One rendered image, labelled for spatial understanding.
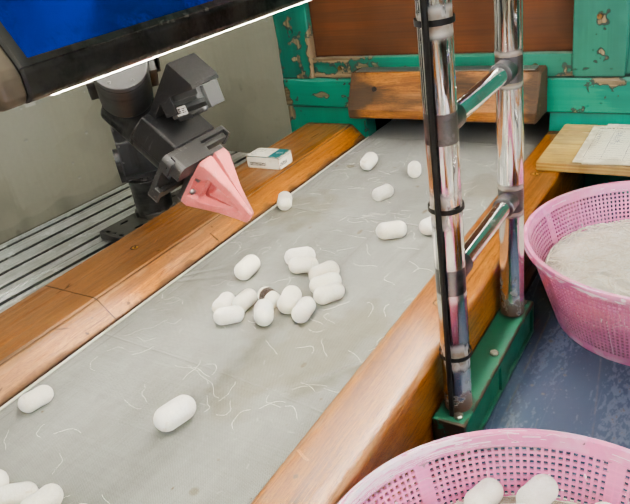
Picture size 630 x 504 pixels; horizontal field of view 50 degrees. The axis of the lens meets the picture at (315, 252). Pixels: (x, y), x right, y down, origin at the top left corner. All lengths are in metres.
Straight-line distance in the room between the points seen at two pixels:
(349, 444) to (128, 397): 0.23
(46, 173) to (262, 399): 2.40
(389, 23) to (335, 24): 0.10
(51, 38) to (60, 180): 2.58
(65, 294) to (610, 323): 0.56
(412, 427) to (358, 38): 0.74
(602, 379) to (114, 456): 0.44
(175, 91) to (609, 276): 0.48
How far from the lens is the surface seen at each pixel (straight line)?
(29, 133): 2.87
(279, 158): 1.00
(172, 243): 0.84
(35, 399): 0.66
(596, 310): 0.67
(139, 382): 0.65
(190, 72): 0.71
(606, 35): 1.00
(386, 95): 1.07
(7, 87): 0.36
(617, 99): 1.02
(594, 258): 0.76
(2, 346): 0.74
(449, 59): 0.45
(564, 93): 1.03
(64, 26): 0.39
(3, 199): 2.84
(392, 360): 0.57
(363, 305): 0.69
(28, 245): 1.23
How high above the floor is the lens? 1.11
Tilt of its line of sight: 27 degrees down
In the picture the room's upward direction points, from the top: 10 degrees counter-clockwise
